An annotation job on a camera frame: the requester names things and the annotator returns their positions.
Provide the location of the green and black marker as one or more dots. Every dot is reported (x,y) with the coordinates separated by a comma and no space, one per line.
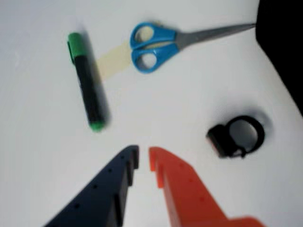
(90,87)

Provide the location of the beige tape strip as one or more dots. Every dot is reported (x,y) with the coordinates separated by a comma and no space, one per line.
(113,61)

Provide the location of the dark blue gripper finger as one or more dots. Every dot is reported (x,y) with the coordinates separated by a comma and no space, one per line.
(101,194)

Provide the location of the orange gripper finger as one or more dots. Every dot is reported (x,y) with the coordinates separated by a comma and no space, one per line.
(187,196)

